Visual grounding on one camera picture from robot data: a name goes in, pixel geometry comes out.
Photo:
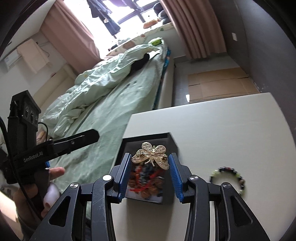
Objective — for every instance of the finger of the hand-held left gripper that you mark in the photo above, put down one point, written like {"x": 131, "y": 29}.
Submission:
{"x": 76, "y": 140}
{"x": 47, "y": 164}

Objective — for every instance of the beige headboard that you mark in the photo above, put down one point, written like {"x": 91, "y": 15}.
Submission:
{"x": 57, "y": 81}

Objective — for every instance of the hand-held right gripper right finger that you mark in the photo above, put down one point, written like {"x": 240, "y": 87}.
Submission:
{"x": 175, "y": 180}

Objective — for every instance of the dark cardboard box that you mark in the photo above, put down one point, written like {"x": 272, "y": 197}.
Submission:
{"x": 148, "y": 138}

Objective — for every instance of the pink curtain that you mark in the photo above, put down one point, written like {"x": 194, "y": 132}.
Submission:
{"x": 69, "y": 34}
{"x": 196, "y": 27}

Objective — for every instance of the patterned window seat cushion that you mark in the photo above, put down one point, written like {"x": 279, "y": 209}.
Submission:
{"x": 138, "y": 38}

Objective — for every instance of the white wall outlet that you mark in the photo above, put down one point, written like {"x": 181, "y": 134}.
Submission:
{"x": 234, "y": 37}

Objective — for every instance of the light green duvet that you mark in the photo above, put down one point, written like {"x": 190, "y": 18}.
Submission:
{"x": 92, "y": 88}

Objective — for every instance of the white air conditioner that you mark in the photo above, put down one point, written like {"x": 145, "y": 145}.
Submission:
{"x": 11, "y": 59}

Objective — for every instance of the dark pillows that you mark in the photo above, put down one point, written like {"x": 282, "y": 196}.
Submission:
{"x": 163, "y": 12}

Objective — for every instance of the orange plush toy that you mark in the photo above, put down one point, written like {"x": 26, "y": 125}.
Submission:
{"x": 151, "y": 23}

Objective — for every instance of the window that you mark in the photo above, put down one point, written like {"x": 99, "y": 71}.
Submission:
{"x": 129, "y": 20}

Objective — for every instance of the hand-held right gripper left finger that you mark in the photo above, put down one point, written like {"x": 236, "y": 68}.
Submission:
{"x": 124, "y": 178}

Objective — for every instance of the gold butterfly brooch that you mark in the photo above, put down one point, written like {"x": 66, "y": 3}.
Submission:
{"x": 159, "y": 160}

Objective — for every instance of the bed with green sheet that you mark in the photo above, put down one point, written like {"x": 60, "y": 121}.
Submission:
{"x": 104, "y": 120}

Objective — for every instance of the black cloth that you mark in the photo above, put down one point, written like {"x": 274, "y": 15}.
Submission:
{"x": 140, "y": 62}

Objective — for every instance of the green toy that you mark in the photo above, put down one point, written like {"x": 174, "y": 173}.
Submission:
{"x": 155, "y": 41}

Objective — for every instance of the person's left hand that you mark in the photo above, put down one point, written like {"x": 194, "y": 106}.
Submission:
{"x": 56, "y": 172}

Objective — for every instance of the person's left forearm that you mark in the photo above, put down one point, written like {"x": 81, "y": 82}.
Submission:
{"x": 25, "y": 230}

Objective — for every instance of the long purple shirt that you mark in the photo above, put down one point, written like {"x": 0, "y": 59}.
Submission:
{"x": 112, "y": 25}

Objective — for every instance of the flat cardboard sheet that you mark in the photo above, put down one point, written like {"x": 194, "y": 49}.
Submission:
{"x": 219, "y": 83}

